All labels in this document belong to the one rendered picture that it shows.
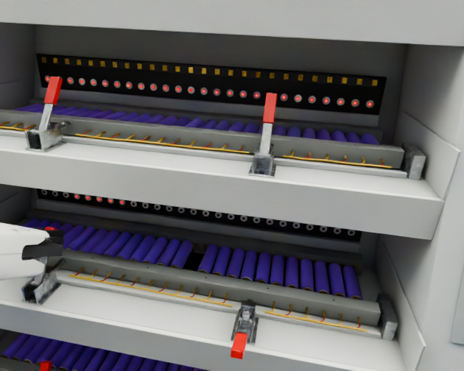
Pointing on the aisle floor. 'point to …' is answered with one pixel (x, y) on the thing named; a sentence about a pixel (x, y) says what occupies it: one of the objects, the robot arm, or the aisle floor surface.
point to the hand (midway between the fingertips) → (43, 241)
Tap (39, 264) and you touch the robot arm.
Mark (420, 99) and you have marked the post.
